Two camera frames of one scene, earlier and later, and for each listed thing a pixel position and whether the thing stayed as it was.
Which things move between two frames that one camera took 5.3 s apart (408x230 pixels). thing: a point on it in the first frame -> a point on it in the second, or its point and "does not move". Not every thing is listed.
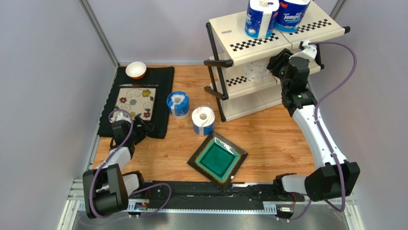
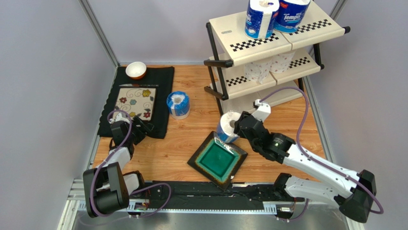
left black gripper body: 138,134 does not move
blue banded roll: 203,119 -> 226,125
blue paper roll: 178,104 does not move
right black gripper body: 277,62 -> 247,128
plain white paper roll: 256,71 does not move
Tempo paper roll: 290,15 does not move
